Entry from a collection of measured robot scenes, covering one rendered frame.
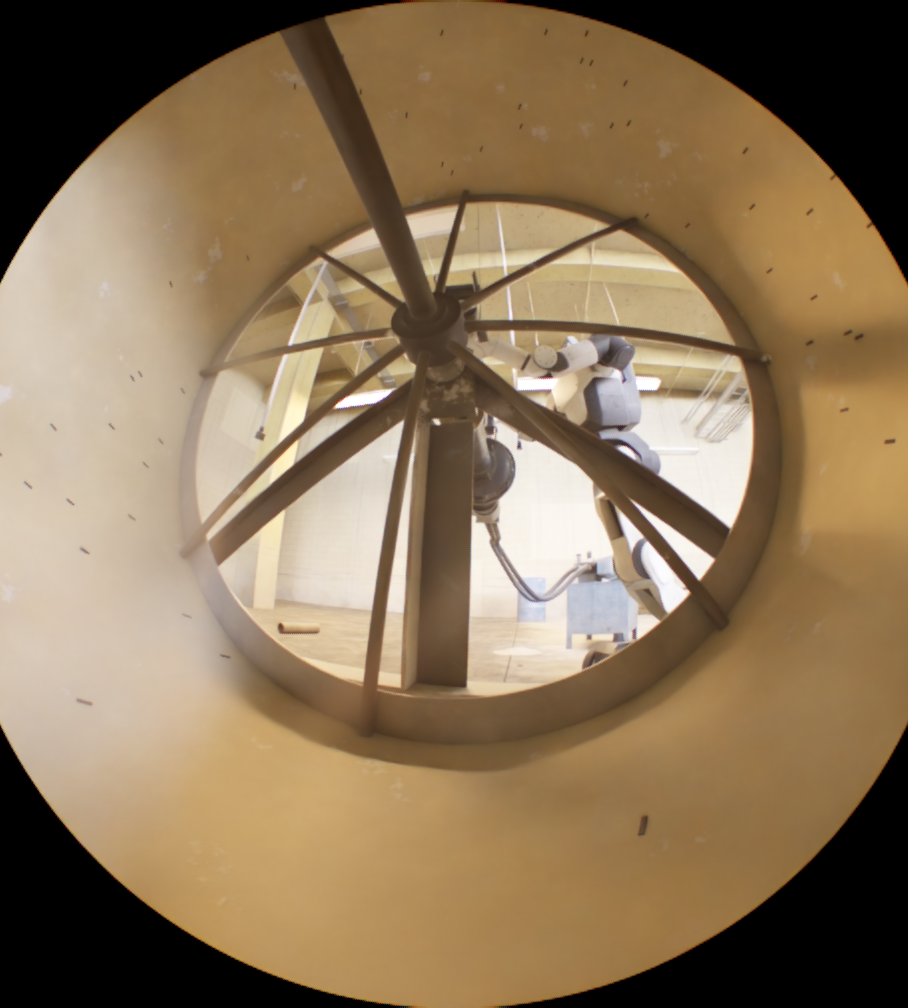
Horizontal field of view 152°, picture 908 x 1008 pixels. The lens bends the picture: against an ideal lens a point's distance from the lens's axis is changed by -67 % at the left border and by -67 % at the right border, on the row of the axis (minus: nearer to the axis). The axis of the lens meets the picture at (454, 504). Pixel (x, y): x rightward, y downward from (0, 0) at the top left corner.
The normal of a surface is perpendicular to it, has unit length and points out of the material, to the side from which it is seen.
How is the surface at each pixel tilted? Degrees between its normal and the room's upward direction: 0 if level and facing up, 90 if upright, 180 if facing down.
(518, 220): 180
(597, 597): 90
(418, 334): 90
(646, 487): 90
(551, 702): 90
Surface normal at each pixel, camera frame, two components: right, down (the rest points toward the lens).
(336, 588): -0.20, -0.29
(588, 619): -0.59, -0.25
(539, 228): -0.04, 0.96
